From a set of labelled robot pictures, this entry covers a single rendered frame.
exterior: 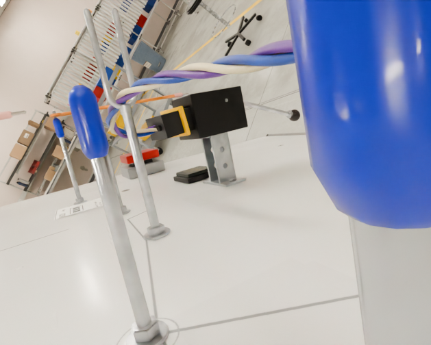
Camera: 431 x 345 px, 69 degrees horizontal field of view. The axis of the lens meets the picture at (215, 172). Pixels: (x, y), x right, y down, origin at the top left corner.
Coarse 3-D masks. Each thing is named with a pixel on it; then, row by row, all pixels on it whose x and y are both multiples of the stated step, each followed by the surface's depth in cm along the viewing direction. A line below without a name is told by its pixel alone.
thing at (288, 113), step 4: (244, 104) 33; (248, 104) 33; (252, 104) 33; (256, 104) 34; (256, 108) 34; (260, 108) 34; (264, 108) 34; (268, 108) 35; (272, 108) 35; (276, 112) 35; (280, 112) 36; (284, 112) 36; (288, 112) 36; (292, 112) 36; (288, 116) 37
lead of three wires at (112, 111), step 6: (120, 96) 19; (120, 102) 19; (108, 108) 20; (114, 108) 20; (108, 114) 21; (114, 114) 20; (108, 120) 21; (114, 120) 22; (114, 126) 23; (114, 132) 24; (120, 132) 24; (126, 132) 25; (138, 132) 27; (144, 132) 27; (150, 132) 27
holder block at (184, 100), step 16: (192, 96) 28; (208, 96) 28; (224, 96) 29; (240, 96) 30; (192, 112) 28; (208, 112) 29; (224, 112) 29; (240, 112) 30; (208, 128) 29; (224, 128) 30; (240, 128) 30
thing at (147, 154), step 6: (144, 150) 51; (150, 150) 48; (156, 150) 48; (120, 156) 50; (126, 156) 46; (132, 156) 46; (144, 156) 47; (150, 156) 47; (156, 156) 48; (126, 162) 47; (132, 162) 46; (144, 162) 48
